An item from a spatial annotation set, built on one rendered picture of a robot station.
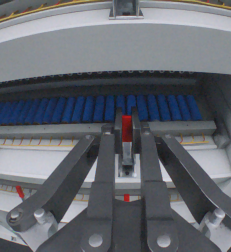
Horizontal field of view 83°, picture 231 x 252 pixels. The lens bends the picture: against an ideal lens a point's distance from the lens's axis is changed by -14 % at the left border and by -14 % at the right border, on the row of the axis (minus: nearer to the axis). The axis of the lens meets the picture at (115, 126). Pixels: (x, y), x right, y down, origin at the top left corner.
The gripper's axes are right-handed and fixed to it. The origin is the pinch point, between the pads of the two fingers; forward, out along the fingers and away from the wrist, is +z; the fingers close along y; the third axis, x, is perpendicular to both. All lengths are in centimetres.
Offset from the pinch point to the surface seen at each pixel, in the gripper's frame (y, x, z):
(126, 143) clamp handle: -0.1, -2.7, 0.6
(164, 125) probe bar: 6.3, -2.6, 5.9
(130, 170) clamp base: 0.5, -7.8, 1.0
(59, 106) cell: -13.1, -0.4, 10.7
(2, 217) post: -43, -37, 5
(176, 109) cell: 9.2, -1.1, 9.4
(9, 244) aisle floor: -84, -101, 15
